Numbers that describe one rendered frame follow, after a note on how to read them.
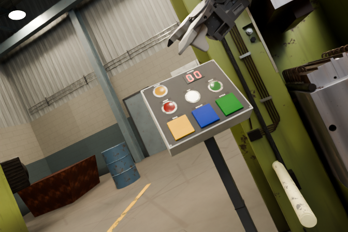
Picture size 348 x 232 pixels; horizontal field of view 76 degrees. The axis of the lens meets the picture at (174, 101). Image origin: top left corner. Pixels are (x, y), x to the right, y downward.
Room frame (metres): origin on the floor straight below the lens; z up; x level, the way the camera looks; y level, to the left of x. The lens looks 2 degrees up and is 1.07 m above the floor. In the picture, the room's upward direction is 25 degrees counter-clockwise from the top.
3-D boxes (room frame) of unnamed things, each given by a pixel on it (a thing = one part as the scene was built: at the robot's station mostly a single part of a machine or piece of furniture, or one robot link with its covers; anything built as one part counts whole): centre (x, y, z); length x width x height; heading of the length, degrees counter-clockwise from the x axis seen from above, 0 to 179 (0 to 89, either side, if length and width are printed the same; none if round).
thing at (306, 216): (0.87, -0.27, 0.62); 0.44 x 0.05 x 0.05; 165
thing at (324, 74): (1.07, -0.68, 0.96); 0.42 x 0.20 x 0.09; 165
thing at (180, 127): (0.79, 0.02, 1.01); 0.07 x 0.05 x 0.07; 100
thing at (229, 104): (0.83, -0.18, 1.01); 0.07 x 0.05 x 0.07; 100
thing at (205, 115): (0.81, -0.08, 1.01); 0.07 x 0.05 x 0.07; 100
